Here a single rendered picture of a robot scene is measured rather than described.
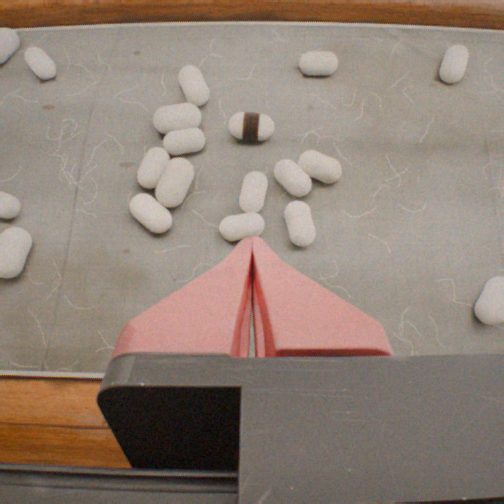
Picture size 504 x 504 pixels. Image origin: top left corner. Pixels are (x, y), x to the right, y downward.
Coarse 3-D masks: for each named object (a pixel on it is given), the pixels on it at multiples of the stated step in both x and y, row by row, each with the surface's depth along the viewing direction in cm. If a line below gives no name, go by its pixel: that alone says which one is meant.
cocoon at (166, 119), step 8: (176, 104) 25; (184, 104) 25; (192, 104) 25; (160, 112) 25; (168, 112) 25; (176, 112) 25; (184, 112) 25; (192, 112) 25; (160, 120) 25; (168, 120) 25; (176, 120) 25; (184, 120) 25; (192, 120) 25; (200, 120) 26; (160, 128) 25; (168, 128) 25; (176, 128) 25; (184, 128) 25
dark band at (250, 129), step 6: (246, 114) 25; (252, 114) 25; (258, 114) 25; (246, 120) 25; (252, 120) 25; (258, 120) 25; (246, 126) 25; (252, 126) 25; (258, 126) 25; (246, 132) 25; (252, 132) 25; (246, 138) 26; (252, 138) 26
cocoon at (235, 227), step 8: (232, 216) 23; (240, 216) 23; (248, 216) 23; (256, 216) 23; (224, 224) 23; (232, 224) 23; (240, 224) 23; (248, 224) 23; (256, 224) 23; (224, 232) 23; (232, 232) 23; (240, 232) 23; (248, 232) 23; (256, 232) 23; (232, 240) 24
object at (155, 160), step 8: (152, 152) 24; (160, 152) 24; (144, 160) 24; (152, 160) 24; (160, 160) 24; (168, 160) 25; (144, 168) 24; (152, 168) 24; (160, 168) 24; (144, 176) 24; (152, 176) 24; (160, 176) 25; (144, 184) 24; (152, 184) 24
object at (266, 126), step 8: (240, 112) 25; (232, 120) 25; (240, 120) 25; (264, 120) 25; (232, 128) 25; (240, 128) 25; (264, 128) 25; (272, 128) 25; (240, 136) 25; (264, 136) 25
